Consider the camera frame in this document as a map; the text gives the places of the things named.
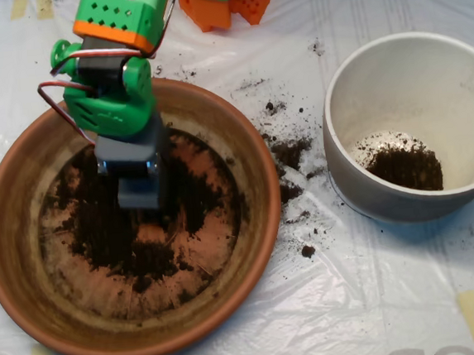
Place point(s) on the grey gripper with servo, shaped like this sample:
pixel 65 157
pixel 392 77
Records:
pixel 130 150

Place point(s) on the dark soil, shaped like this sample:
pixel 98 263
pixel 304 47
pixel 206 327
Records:
pixel 406 167
pixel 95 223

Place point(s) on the spilled soil pile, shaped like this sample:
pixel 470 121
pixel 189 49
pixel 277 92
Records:
pixel 291 152

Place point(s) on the dark brown crumb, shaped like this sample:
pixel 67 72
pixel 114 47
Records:
pixel 270 107
pixel 307 251

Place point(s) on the terracotta saucer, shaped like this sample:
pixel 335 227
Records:
pixel 20 263

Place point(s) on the white ceramic pot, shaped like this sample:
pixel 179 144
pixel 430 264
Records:
pixel 420 86

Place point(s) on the clear plastic cover sheet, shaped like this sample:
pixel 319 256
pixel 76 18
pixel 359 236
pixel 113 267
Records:
pixel 355 300

